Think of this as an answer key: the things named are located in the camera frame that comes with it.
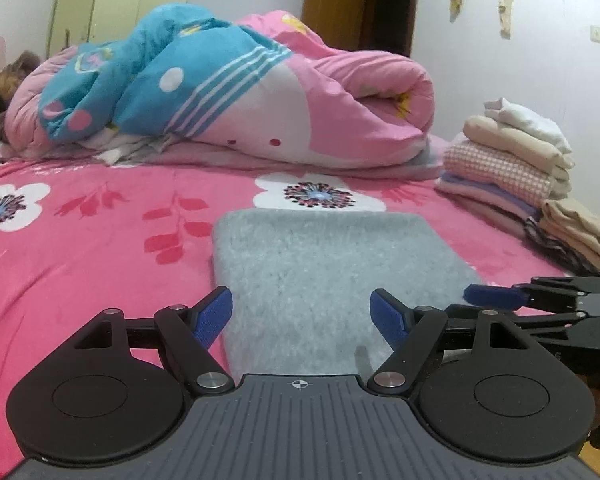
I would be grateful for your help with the grey hoodie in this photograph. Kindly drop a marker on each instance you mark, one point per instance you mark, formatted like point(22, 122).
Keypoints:
point(320, 270)

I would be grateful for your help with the wall hook rack with cloths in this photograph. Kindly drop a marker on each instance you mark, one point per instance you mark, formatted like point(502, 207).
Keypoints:
point(505, 5)

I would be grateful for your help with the white crumpled sheet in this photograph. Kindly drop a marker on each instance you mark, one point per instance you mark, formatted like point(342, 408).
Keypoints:
point(130, 145)

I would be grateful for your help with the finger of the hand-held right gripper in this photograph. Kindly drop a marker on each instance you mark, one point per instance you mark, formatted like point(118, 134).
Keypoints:
point(490, 296)
point(555, 321)

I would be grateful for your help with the white folded cloth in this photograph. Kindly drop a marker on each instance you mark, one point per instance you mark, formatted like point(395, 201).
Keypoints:
point(530, 120)

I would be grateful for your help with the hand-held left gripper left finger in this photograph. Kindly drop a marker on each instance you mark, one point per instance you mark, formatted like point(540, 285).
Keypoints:
point(212, 316)

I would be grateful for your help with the dark striped folded cloth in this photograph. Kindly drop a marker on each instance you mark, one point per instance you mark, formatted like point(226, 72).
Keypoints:
point(555, 250)

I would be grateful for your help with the white wall switch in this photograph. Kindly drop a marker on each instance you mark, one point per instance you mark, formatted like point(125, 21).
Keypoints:
point(598, 34)

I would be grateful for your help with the pale yellow wardrobe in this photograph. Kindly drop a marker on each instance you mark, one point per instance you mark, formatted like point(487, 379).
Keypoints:
point(115, 0)

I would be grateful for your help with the pink and blue quilt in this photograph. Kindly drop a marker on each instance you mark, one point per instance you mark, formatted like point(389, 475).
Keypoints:
point(280, 95)

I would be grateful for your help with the pink floral blanket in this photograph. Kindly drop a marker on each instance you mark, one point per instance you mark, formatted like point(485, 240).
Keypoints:
point(105, 240)

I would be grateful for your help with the brown wooden door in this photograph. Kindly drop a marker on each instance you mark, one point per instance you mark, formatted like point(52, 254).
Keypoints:
point(340, 10)

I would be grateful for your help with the peach folded cloth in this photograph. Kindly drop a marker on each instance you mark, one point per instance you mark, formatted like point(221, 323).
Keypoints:
point(515, 142)

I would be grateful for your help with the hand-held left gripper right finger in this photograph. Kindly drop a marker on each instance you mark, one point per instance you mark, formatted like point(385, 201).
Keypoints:
point(386, 317)

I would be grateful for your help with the lavender folded cloth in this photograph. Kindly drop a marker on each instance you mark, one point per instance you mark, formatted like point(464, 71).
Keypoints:
point(485, 195)

